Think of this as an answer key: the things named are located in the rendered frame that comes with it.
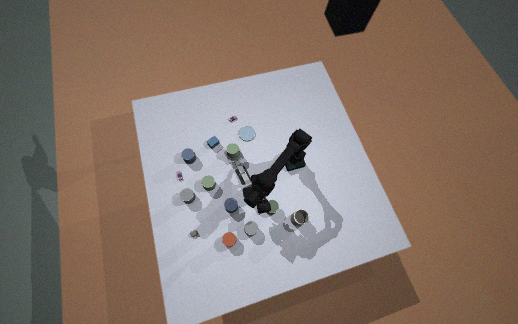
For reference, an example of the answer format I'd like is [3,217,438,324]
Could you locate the orange cylinder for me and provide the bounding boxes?
[222,232,237,247]

